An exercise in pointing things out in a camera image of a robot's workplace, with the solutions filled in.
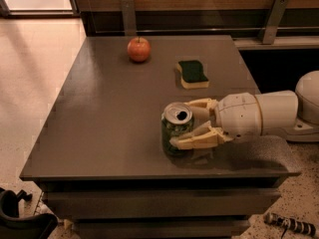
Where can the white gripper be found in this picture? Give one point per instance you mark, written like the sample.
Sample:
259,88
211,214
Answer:
236,114

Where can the green soda can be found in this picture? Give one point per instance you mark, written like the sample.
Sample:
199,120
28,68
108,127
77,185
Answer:
176,119

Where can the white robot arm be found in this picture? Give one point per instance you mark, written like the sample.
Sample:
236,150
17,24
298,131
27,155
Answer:
292,115

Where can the yellow green sponge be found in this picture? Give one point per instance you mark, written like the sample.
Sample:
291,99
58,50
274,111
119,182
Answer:
192,74

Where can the red apple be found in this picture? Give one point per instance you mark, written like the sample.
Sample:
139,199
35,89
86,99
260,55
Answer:
139,49

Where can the grey drawer cabinet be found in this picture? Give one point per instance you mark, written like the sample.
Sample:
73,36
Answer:
99,159

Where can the right metal bracket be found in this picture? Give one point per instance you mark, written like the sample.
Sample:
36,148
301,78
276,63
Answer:
268,32

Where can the metal bracket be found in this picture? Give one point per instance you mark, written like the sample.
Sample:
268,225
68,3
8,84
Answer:
268,32
129,17

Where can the wooden wall shelf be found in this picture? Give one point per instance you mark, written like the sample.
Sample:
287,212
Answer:
279,43

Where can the left metal bracket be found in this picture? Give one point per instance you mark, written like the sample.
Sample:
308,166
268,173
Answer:
129,17

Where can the black white striped handle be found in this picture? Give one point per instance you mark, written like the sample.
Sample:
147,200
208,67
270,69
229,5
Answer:
291,224

